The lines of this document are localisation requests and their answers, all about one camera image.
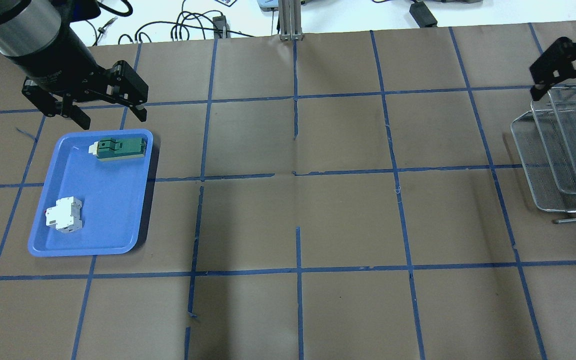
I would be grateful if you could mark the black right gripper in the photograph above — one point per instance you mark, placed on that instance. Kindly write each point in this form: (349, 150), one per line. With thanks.
(563, 62)

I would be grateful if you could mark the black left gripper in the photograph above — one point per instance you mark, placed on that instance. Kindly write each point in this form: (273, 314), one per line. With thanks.
(54, 64)

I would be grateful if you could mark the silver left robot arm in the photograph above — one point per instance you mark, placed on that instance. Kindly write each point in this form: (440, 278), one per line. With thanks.
(28, 25)

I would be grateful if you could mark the green terminal block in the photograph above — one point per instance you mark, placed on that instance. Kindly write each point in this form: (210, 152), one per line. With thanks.
(112, 149)

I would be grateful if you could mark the blue plastic tray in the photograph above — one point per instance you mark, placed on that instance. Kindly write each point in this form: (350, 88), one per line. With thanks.
(112, 195)

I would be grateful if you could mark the black power adapter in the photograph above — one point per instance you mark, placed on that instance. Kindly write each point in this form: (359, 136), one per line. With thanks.
(422, 15)

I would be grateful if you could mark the silver wire mesh shelf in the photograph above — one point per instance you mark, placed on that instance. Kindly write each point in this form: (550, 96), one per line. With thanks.
(545, 138)

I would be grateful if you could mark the aluminium frame post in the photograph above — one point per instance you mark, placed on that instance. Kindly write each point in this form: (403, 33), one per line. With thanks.
(290, 22)

